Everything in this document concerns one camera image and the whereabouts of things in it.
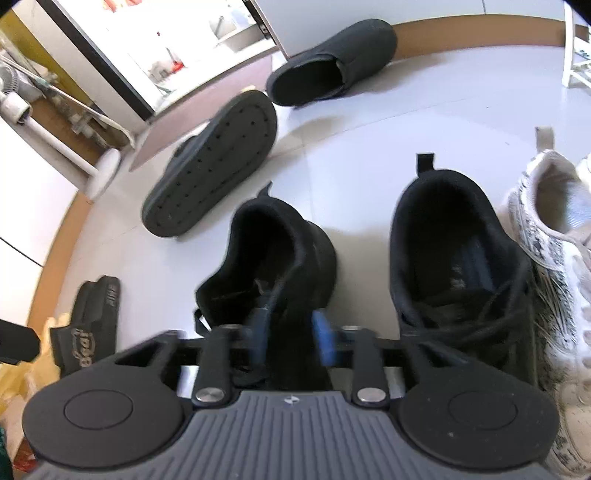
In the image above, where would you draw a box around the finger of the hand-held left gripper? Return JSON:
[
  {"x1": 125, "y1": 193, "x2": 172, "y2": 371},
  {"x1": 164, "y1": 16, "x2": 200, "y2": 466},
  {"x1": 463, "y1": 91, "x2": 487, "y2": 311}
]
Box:
[{"x1": 0, "y1": 320, "x2": 40, "y2": 365}]

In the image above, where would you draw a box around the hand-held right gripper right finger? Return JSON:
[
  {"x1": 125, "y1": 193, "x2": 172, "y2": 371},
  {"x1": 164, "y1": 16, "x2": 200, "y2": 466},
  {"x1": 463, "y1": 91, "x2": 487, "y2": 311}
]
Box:
[{"x1": 311, "y1": 309, "x2": 467, "y2": 409}]

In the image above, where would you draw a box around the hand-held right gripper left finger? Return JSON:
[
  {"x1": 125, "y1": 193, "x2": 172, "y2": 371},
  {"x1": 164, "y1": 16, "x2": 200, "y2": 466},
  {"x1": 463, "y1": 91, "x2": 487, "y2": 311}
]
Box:
[{"x1": 113, "y1": 307, "x2": 273, "y2": 409}]

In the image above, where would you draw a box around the black lace-up sneaker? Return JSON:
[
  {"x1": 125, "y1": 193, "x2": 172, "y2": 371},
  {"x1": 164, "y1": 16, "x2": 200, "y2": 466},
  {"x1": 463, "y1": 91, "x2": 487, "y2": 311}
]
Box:
[
  {"x1": 193, "y1": 182, "x2": 338, "y2": 391},
  {"x1": 389, "y1": 154, "x2": 539, "y2": 384}
]

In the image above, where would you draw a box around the black clog with heel strap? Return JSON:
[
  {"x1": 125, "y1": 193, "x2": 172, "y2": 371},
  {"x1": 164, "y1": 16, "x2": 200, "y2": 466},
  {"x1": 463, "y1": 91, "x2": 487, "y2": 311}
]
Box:
[
  {"x1": 266, "y1": 19, "x2": 399, "y2": 109},
  {"x1": 141, "y1": 90, "x2": 279, "y2": 241}
]

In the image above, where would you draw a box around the white black patterned sneaker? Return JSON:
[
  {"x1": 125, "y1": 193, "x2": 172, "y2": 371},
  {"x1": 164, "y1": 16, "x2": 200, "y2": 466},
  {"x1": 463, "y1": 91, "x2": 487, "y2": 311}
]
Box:
[{"x1": 507, "y1": 127, "x2": 591, "y2": 480}]

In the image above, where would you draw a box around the black slide sandal gold print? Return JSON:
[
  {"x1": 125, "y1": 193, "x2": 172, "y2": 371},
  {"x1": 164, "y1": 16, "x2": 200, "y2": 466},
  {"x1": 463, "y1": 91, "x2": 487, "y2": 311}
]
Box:
[{"x1": 50, "y1": 275, "x2": 122, "y2": 376}]

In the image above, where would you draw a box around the white standing fan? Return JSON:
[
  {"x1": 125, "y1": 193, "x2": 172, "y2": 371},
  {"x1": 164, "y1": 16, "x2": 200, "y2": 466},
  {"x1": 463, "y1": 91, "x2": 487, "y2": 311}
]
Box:
[{"x1": 0, "y1": 65, "x2": 122, "y2": 200}]

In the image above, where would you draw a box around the white mop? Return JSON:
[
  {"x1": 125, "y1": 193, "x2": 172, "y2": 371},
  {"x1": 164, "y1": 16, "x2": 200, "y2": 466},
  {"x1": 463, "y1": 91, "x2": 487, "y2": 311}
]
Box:
[{"x1": 34, "y1": 76, "x2": 137, "y2": 148}]

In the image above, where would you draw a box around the brown door mat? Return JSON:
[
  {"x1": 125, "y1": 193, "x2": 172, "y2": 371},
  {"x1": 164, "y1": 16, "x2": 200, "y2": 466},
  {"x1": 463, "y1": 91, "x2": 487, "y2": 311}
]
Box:
[{"x1": 130, "y1": 46, "x2": 287, "y2": 172}]

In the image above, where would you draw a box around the dark door frame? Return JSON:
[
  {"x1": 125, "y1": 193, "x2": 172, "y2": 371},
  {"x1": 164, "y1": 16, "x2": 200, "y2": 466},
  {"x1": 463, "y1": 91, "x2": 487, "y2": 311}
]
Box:
[{"x1": 41, "y1": 0, "x2": 155, "y2": 123}]

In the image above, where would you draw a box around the white wire rack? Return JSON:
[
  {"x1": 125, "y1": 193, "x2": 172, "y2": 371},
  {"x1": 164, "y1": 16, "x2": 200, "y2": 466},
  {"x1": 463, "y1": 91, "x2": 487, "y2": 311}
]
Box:
[{"x1": 562, "y1": 7, "x2": 591, "y2": 88}]

